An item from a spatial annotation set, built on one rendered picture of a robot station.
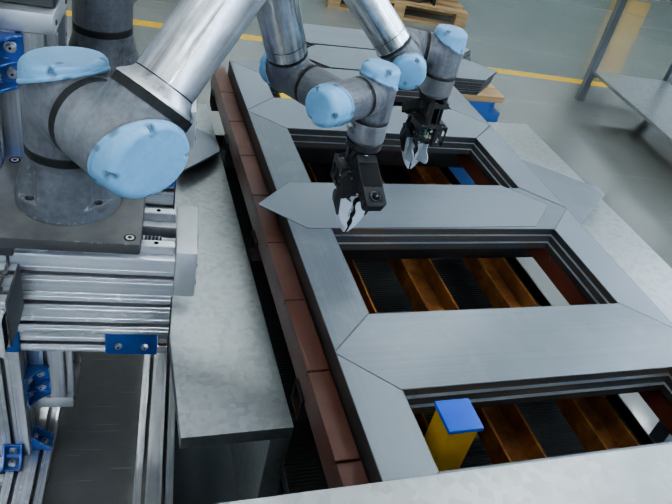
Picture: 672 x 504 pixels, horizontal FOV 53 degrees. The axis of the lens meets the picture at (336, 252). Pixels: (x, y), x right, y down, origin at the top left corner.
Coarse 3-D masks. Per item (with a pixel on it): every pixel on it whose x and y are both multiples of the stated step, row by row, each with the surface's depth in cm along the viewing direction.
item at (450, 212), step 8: (416, 184) 164; (424, 184) 165; (432, 184) 166; (440, 184) 167; (424, 192) 162; (432, 192) 163; (440, 192) 164; (448, 192) 164; (432, 200) 160; (440, 200) 160; (448, 200) 161; (456, 200) 162; (440, 208) 157; (448, 208) 158; (456, 208) 159; (440, 216) 155; (448, 216) 155; (456, 216) 156; (464, 216) 157; (448, 224) 152; (456, 224) 153; (464, 224) 154; (472, 224) 154
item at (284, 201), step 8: (288, 184) 153; (280, 192) 149; (288, 192) 150; (272, 200) 146; (280, 200) 147; (288, 200) 147; (296, 200) 148; (280, 208) 144; (288, 208) 145; (296, 208) 145; (288, 216) 142; (296, 216) 143; (304, 224) 141
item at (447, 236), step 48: (240, 96) 188; (336, 144) 181; (384, 144) 186; (480, 144) 191; (528, 192) 173; (288, 240) 141; (384, 240) 147; (432, 240) 151; (480, 240) 155; (528, 240) 159; (336, 384) 112; (480, 384) 114; (528, 384) 118; (576, 384) 121; (624, 384) 125
